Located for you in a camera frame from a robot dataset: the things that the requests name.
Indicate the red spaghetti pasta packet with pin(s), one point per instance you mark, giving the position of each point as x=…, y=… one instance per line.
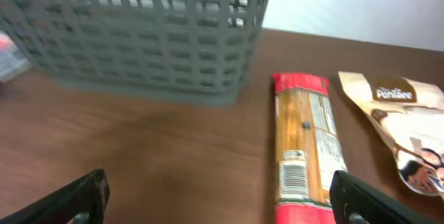
x=307, y=149

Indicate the grey plastic mesh basket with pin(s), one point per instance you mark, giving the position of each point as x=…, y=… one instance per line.
x=197, y=51

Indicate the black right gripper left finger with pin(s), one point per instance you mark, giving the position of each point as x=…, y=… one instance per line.
x=82, y=201

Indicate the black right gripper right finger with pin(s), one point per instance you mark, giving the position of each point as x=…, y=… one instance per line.
x=354, y=201

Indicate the beige rice pouch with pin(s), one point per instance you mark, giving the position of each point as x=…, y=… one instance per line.
x=408, y=116

